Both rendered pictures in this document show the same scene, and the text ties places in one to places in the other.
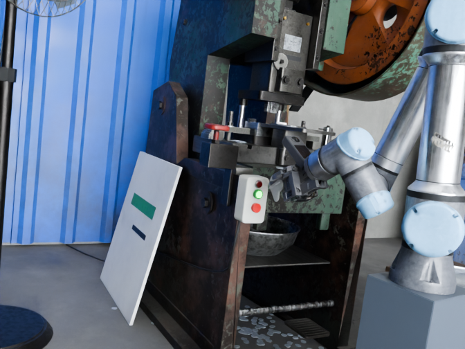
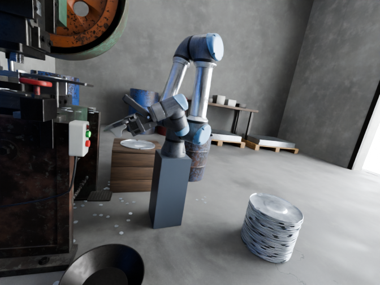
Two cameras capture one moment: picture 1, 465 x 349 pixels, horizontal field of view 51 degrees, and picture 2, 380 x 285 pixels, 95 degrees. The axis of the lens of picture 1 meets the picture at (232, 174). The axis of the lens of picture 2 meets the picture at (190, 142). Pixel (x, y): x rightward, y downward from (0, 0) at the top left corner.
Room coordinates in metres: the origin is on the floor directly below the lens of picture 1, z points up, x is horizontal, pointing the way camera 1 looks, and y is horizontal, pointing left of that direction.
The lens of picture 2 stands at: (0.82, 0.49, 0.76)
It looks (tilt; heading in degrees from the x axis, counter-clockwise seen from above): 12 degrees down; 283
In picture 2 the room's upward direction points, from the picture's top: 9 degrees clockwise
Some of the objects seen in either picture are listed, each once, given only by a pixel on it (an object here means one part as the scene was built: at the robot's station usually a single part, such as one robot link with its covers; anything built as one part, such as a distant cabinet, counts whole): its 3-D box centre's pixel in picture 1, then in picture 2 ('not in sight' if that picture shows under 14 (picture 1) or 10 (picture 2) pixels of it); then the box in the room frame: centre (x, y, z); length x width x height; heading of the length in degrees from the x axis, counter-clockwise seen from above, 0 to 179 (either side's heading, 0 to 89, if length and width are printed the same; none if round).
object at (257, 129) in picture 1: (268, 129); (17, 77); (1.80, -0.11, 0.76); 0.15 x 0.09 x 0.05; 120
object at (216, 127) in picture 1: (216, 137); (36, 91); (1.44, 0.06, 0.72); 0.07 x 0.06 x 0.08; 30
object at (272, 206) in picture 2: not in sight; (275, 206); (0.50, -0.55, 0.25); 0.29 x 0.29 x 0.01
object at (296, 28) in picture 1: (284, 52); (24, 9); (1.77, -0.13, 1.04); 0.17 x 0.15 x 0.30; 30
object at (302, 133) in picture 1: (294, 145); (61, 93); (1.66, -0.20, 0.72); 0.25 x 0.14 x 0.14; 30
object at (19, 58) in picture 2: (272, 107); (17, 57); (1.80, -0.11, 0.84); 0.05 x 0.03 x 0.04; 120
